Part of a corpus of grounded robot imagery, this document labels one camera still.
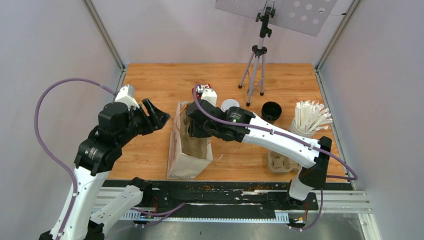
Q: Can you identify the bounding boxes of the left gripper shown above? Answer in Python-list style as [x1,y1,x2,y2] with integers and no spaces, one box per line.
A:
[118,96,172,146]

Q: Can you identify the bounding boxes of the brown paper bag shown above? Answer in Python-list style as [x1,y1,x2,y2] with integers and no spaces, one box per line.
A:
[167,101,213,180]

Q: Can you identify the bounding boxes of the white plastic cup lid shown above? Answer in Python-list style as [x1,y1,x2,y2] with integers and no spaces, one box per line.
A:
[220,98,240,112]

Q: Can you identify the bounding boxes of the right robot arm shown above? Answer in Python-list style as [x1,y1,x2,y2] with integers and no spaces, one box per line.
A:
[186,100,332,209]

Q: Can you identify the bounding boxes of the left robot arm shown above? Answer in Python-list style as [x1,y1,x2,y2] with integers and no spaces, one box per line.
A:
[39,98,171,240]

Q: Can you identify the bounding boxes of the red white block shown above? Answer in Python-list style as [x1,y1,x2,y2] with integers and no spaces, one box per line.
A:
[198,83,212,91]

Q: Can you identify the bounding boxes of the tripod stand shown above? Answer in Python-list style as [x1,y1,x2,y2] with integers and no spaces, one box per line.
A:
[238,5,276,107]

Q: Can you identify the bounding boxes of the cardboard cup carrier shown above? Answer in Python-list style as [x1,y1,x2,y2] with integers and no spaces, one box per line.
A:
[266,150,302,175]

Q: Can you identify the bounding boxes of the paper cup of straws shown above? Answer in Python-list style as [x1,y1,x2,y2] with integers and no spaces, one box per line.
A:
[288,100,333,138]

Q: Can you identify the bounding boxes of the white perforated board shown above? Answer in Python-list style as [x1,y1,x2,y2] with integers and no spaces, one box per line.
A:
[215,0,337,37]

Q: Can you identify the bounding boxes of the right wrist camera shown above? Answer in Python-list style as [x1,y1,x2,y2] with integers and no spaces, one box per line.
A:
[196,88,218,107]

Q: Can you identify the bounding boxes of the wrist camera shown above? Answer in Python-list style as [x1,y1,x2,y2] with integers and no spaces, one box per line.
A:
[196,88,218,107]
[114,84,140,110]

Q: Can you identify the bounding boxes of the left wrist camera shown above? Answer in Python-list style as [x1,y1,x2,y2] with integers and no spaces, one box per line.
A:
[114,84,140,110]

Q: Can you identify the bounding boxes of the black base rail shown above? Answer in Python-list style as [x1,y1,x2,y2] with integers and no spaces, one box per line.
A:
[138,180,320,221]

